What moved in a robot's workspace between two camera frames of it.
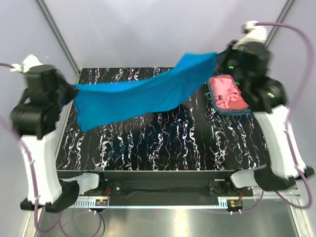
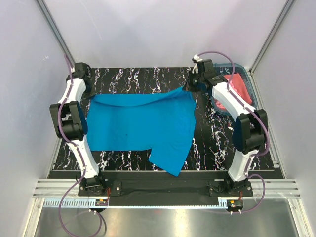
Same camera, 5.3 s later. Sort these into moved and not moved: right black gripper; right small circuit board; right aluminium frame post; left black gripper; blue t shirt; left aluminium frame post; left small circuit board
Moved: left black gripper; blue t shirt; right black gripper
Not moved: left aluminium frame post; right aluminium frame post; right small circuit board; left small circuit board
